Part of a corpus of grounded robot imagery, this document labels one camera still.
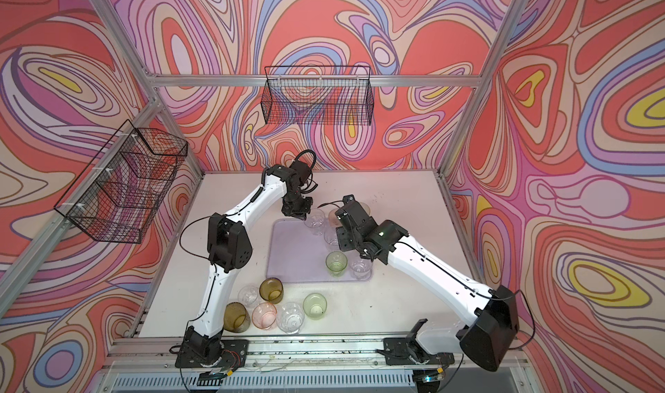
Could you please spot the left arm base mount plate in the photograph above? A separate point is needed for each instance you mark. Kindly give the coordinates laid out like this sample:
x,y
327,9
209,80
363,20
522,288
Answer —
x,y
213,353

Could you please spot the black wire basket back wall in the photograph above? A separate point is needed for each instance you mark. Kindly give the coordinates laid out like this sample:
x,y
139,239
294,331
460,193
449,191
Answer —
x,y
318,95

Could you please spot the clear ribbed glass front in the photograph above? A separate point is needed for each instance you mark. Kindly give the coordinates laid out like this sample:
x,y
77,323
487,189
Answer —
x,y
290,317

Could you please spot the lilac plastic tray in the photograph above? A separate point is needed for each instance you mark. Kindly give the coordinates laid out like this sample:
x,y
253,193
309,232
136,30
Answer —
x,y
295,256

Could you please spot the large olive green glass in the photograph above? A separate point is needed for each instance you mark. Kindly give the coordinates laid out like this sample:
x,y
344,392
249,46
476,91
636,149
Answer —
x,y
236,318

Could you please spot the clear textured glass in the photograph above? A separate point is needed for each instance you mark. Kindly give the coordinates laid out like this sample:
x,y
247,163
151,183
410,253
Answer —
x,y
331,238

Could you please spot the light green dimpled cup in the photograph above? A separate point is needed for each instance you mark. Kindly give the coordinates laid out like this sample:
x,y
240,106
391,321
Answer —
x,y
315,305

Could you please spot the pale green dimpled cup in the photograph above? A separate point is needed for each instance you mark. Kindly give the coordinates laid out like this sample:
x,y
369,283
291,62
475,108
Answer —
x,y
366,208

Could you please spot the pink clear glass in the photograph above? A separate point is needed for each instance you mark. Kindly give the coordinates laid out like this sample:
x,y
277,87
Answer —
x,y
264,316

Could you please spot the aluminium front rail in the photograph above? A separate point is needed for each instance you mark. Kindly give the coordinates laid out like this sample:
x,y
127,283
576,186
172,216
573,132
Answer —
x,y
341,350

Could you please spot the olive brown glass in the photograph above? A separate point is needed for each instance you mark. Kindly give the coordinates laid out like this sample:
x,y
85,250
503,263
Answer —
x,y
271,290

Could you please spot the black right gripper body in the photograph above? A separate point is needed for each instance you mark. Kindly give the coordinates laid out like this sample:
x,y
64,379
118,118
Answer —
x,y
348,241

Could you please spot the pink dimpled cup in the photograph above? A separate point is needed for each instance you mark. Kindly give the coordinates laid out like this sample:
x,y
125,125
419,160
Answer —
x,y
333,220

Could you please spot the black wire basket left wall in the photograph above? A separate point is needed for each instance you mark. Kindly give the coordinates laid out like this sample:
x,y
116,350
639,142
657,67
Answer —
x,y
127,189

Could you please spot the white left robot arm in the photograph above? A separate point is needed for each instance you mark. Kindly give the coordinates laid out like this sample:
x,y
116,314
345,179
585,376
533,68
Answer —
x,y
229,249

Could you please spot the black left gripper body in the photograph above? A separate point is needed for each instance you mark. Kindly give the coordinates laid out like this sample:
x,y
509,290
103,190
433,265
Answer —
x,y
298,206

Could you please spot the small clear glass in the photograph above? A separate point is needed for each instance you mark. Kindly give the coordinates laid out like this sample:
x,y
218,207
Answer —
x,y
249,296

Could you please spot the black wire basket wall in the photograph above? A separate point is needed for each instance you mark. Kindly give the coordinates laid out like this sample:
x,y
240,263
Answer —
x,y
127,189
318,95

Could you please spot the bright green glass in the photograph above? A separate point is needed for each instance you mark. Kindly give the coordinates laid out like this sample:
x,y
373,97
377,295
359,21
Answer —
x,y
336,263

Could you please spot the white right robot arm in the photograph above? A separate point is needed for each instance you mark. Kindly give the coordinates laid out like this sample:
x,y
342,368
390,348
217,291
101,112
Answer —
x,y
489,316

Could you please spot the clear faceted glass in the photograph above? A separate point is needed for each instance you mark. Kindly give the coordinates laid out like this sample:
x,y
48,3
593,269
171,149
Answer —
x,y
360,269

